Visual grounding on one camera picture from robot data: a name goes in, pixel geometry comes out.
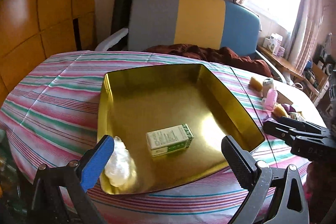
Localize purple small pouch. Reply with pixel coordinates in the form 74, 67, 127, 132
283, 103, 296, 114

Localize yellow sponge block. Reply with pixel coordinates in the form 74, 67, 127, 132
272, 103, 289, 118
249, 77, 263, 92

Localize beige cardboard box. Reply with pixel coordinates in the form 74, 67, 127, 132
277, 90, 293, 105

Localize white plastic packet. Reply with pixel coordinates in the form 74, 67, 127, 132
104, 136, 132, 187

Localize green white small box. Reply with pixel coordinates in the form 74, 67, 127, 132
146, 124, 194, 157

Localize wooden side shelf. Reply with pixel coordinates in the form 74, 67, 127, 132
257, 46, 328, 101

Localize white boxes on shelf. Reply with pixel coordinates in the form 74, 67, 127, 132
262, 33, 283, 55

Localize dark red blanket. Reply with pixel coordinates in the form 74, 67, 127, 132
143, 44, 273, 78

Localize gold metal tray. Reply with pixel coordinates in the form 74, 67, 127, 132
97, 64, 264, 195

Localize grey yellow blue chair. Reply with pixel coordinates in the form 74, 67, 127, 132
96, 0, 286, 83

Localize wooden wardrobe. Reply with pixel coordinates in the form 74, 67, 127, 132
1, 0, 97, 100

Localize black rolled mat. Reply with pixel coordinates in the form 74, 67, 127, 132
110, 0, 132, 35

